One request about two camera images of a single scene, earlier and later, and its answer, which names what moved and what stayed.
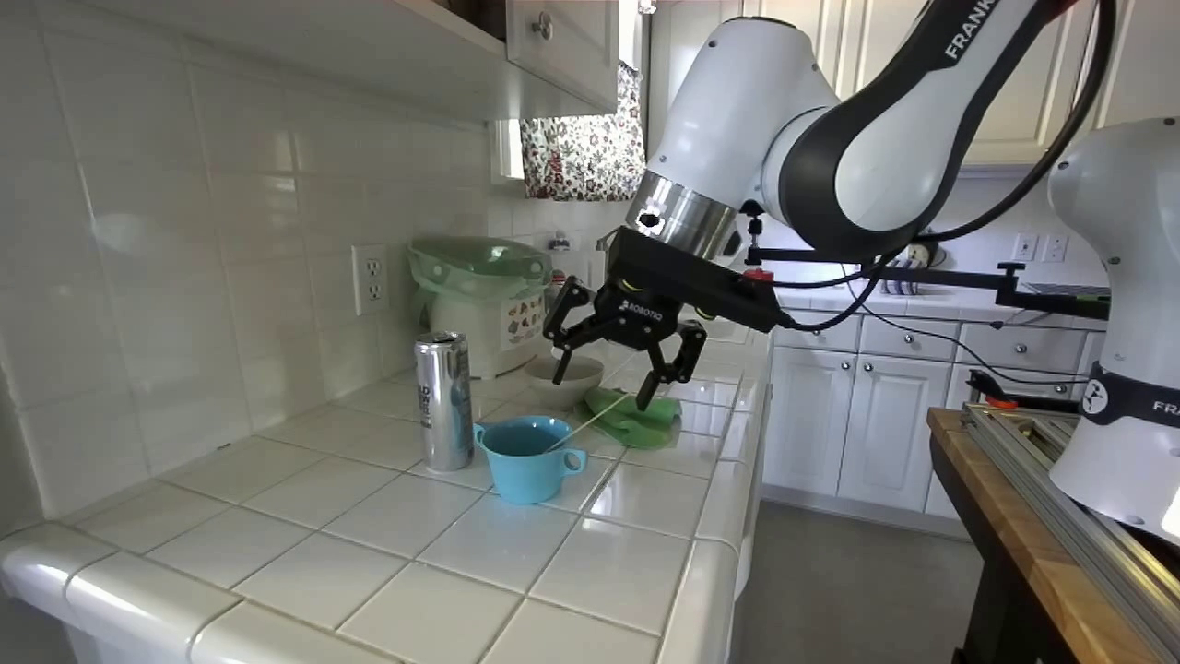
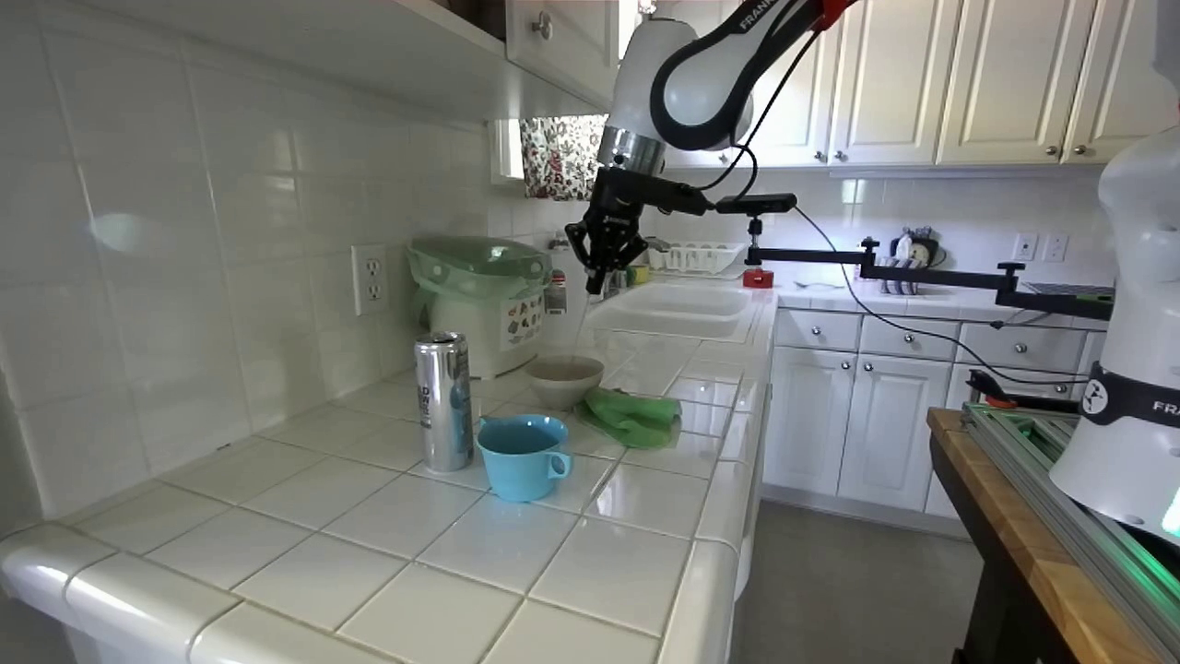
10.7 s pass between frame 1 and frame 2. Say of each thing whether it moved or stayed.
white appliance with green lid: stayed
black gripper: moved
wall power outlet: stayed
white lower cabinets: stayed
